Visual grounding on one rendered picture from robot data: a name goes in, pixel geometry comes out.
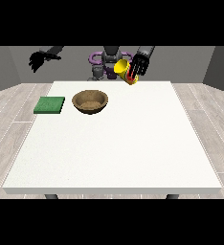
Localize yellow cup with melon print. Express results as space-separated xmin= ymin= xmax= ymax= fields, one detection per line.
xmin=113 ymin=58 xmax=139 ymax=86

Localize brown wooden bowl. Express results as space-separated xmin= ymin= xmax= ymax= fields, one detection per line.
xmin=71 ymin=89 xmax=109 ymax=116

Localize green square pad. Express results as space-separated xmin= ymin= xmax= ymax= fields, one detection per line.
xmin=33 ymin=96 xmax=66 ymax=115

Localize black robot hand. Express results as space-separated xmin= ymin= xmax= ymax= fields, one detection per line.
xmin=128 ymin=54 xmax=150 ymax=78
xmin=28 ymin=51 xmax=62 ymax=74

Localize grey robot trunk purple rings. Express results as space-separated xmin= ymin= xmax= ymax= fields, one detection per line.
xmin=87 ymin=46 xmax=134 ymax=82

